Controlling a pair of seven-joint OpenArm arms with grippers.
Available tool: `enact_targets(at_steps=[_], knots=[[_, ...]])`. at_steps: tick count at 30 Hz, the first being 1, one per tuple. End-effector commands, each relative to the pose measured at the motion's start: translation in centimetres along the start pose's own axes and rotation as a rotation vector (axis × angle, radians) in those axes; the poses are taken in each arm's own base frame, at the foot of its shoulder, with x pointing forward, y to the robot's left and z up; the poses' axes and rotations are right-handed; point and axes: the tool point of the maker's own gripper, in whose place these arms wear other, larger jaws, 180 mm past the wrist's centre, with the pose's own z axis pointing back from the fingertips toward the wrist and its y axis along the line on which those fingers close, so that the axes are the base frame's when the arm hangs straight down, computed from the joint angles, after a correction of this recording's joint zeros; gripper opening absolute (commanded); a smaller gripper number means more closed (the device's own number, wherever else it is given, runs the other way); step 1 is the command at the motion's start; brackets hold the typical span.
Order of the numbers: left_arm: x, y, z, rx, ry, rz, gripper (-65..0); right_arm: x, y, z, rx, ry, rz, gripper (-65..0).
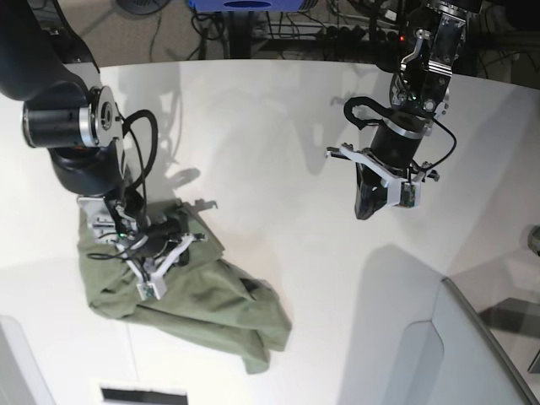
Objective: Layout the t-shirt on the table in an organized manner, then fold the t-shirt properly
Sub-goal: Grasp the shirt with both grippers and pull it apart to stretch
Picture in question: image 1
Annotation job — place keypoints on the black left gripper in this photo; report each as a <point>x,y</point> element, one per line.
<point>394,145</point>

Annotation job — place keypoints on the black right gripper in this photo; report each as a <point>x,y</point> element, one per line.
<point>163,234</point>

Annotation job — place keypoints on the green t-shirt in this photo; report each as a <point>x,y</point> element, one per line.
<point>209,302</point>

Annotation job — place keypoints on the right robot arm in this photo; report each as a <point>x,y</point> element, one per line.
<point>97,153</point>

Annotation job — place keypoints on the black power strip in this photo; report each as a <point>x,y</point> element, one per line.
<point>356,33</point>

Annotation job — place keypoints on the black table leg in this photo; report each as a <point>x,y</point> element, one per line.
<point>240,27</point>

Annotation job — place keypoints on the blue box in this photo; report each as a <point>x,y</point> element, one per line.
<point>246,5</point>

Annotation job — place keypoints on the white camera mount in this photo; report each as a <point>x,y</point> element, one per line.
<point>149,271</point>
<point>403,190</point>

